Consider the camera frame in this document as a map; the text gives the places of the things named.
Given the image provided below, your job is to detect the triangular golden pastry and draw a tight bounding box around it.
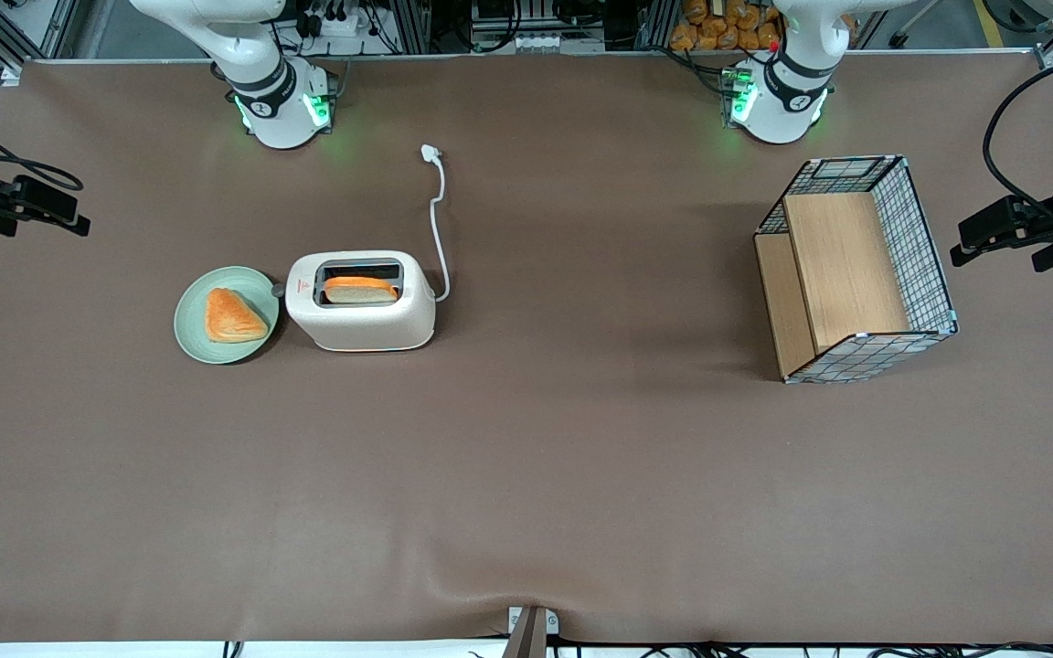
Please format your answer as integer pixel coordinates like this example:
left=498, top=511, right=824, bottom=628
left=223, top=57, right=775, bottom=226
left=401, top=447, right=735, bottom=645
left=205, top=288, right=270, bottom=344

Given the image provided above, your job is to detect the toast bread slice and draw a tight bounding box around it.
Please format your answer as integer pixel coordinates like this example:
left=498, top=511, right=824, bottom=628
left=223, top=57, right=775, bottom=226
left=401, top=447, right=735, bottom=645
left=324, top=276, right=399, bottom=305

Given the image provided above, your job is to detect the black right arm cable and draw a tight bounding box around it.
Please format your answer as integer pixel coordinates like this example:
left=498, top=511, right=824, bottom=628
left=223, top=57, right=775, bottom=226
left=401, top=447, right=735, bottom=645
left=0, top=101, right=85, bottom=192

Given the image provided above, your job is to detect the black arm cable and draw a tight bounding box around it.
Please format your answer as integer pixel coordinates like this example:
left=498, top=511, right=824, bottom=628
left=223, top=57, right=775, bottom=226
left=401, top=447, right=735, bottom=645
left=984, top=48, right=1053, bottom=229
left=0, top=101, right=85, bottom=192

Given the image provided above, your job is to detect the green round plate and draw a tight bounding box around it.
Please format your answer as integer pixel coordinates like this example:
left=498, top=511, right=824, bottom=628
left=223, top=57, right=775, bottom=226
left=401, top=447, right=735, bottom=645
left=174, top=266, right=282, bottom=365

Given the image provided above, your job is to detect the metal table bracket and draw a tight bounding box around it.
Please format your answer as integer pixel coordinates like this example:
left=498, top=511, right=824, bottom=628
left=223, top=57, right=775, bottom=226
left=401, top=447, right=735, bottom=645
left=501, top=605, right=560, bottom=658

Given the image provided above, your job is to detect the white two-slot toaster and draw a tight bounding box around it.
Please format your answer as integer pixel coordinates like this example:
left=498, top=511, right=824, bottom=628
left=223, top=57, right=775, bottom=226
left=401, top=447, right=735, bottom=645
left=272, top=250, right=437, bottom=353

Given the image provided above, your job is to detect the wire basket with wooden shelf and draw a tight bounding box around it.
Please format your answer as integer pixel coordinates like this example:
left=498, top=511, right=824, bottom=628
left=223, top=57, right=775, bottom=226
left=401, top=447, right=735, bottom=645
left=754, top=154, right=959, bottom=385

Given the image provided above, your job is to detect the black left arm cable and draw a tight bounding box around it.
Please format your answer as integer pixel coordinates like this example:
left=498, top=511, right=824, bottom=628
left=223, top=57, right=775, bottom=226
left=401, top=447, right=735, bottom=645
left=984, top=48, right=1053, bottom=229

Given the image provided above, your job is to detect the bag of orange bread rolls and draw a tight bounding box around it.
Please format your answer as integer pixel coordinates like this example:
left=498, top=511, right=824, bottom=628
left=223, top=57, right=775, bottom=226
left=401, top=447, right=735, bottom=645
left=670, top=0, right=783, bottom=52

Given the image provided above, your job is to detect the white toaster power cord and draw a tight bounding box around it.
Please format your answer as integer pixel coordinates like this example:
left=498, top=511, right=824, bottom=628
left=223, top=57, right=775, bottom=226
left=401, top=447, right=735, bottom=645
left=420, top=143, right=452, bottom=303

